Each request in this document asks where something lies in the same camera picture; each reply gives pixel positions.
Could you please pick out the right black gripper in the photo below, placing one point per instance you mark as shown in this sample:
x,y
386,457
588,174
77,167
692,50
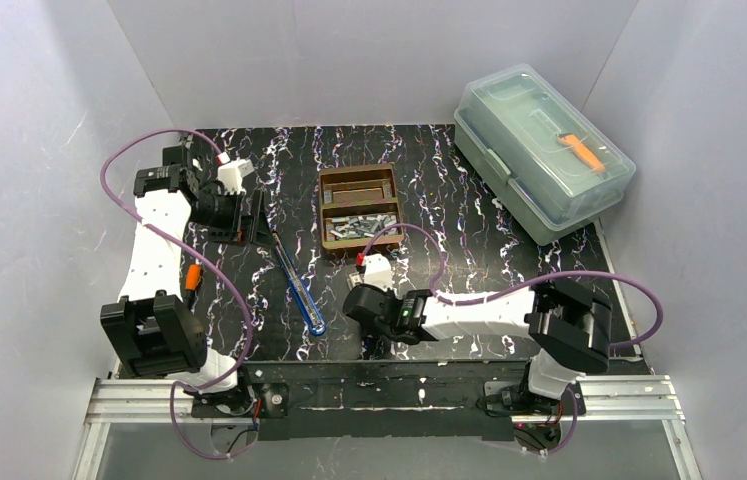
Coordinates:
x,y
373,331

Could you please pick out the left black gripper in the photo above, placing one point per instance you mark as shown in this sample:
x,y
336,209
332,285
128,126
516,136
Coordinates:
x,y
244,220

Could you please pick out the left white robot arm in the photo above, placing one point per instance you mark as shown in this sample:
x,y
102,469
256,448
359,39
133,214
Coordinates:
x,y
151,326

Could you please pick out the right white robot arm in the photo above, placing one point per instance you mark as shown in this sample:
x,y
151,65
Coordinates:
x,y
570,324

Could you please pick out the black marbled mat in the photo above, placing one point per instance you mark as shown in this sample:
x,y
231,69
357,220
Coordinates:
x,y
440,195

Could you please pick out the pile of staple strips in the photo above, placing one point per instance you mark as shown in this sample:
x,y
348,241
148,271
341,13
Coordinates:
x,y
356,226

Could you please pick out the brown wooden tray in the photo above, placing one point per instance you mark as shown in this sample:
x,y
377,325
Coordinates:
x,y
359,190

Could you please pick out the clear plastic storage box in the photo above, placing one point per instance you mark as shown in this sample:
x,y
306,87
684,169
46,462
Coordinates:
x,y
506,126

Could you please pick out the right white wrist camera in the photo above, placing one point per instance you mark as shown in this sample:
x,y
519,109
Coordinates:
x,y
375,270

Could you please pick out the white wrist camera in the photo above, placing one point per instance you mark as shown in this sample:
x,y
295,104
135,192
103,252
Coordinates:
x,y
375,270
231,173

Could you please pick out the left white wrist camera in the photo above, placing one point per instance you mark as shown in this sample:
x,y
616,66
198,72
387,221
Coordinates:
x,y
231,173

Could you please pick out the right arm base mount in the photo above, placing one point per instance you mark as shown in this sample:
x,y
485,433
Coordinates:
x,y
552,421

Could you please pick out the orange handled tool in box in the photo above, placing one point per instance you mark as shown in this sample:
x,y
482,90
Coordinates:
x,y
581,151

